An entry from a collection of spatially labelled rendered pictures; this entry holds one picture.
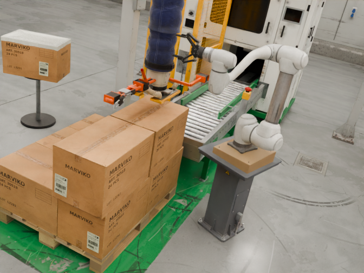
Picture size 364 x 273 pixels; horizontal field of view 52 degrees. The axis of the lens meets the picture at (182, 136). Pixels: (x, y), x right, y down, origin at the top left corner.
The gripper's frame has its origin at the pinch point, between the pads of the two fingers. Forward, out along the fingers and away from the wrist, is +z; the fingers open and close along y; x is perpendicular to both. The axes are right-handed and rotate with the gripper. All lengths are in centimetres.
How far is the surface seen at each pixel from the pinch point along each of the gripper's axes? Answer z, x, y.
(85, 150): 24, -58, 63
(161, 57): 17.4, 16.5, 15.4
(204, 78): -6, 52, 33
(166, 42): 16.2, 17.7, 4.5
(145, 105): 32, 30, 63
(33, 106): 238, 115, 158
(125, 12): 127, 138, 16
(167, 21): 16.7, 16.5, -9.9
